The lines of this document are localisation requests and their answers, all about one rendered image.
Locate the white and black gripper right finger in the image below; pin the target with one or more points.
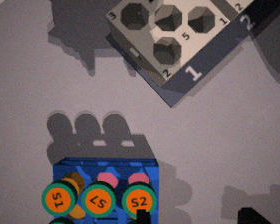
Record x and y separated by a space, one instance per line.
247 215

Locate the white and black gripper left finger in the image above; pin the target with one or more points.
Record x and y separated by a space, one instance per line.
143 217

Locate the blue tube rack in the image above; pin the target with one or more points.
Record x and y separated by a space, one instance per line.
121 169

